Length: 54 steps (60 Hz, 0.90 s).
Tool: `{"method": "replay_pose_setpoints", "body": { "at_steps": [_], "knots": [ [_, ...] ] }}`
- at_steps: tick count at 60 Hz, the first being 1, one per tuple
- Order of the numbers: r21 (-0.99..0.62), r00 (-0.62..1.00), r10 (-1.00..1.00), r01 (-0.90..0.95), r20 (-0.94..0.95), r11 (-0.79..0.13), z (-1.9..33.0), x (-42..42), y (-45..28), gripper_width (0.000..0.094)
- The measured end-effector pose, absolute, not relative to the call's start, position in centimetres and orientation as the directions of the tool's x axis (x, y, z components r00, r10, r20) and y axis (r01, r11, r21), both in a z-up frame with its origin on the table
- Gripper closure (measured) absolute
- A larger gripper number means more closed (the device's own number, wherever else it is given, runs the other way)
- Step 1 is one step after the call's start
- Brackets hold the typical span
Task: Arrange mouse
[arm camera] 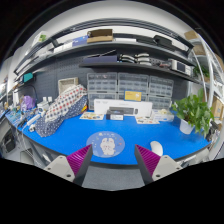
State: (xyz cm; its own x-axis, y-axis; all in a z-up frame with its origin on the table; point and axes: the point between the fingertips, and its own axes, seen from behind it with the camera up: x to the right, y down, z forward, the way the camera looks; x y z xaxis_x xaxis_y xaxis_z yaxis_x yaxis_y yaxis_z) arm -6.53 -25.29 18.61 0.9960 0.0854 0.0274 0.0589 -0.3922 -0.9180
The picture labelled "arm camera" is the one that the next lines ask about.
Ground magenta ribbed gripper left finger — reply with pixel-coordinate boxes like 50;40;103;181
44;145;93;186

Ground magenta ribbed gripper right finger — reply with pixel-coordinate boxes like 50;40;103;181
134;145;182;184

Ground white computer mouse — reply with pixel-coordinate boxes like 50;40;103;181
150;141;163;156

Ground round cartoon mouse pad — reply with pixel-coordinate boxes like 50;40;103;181
86;131;125;158

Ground illustrated card right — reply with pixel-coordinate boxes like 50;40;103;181
135;116;160;125

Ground illustrated card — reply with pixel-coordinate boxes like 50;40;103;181
135;116;160;125
80;112;104;120

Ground white box right of desk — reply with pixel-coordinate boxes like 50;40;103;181
152;109;174;122

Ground illustrated card left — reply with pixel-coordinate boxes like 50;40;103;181
80;112;104;120

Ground long white product box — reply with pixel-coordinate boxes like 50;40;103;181
94;99;152;116

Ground black small device box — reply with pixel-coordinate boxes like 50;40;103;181
106;114;124;121

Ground green potted plant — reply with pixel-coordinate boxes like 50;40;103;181
172;89;214;137

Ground patterned fabric cover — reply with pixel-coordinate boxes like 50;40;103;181
35;84;88;137

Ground yellow label card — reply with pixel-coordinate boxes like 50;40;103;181
124;91;142;101

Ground grey drawer organiser cabinets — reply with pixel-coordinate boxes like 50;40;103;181
87;72;174;110

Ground purple bag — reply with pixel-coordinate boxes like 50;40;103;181
20;96;35;111

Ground teal box on shelf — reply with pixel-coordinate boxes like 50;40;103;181
23;73;34;83

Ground white oscilloscope instrument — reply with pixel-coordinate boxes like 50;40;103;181
170;59;191;76

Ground dark flat case on shelf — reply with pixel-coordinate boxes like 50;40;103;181
83;50;117;64

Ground brown cardboard box on shelf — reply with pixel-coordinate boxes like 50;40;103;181
87;29;113;43

